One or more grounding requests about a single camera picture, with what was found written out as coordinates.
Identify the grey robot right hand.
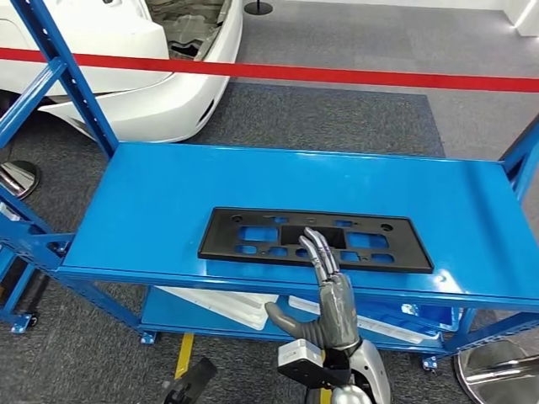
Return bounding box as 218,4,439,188
265,226,361,353

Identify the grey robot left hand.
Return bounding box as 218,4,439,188
162,356,219,404

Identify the black plastic perforated panel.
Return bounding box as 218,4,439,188
198,207,435,274

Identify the red barrier belt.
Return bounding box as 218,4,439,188
0,47,539,94

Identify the white car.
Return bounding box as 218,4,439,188
0,0,244,143

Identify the black stanchion base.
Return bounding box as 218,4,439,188
244,0,274,16

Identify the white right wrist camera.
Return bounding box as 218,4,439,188
276,338,352,390

